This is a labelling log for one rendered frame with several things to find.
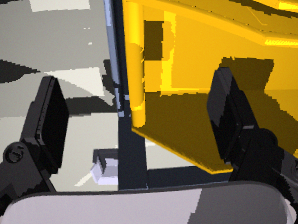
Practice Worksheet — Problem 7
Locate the dark grey metal shelf rack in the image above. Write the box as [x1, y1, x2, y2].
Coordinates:
[90, 0, 232, 191]

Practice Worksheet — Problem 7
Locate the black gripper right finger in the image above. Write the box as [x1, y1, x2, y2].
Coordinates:
[206, 67, 298, 224]

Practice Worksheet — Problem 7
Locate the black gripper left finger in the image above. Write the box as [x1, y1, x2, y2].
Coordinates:
[0, 76, 69, 217]

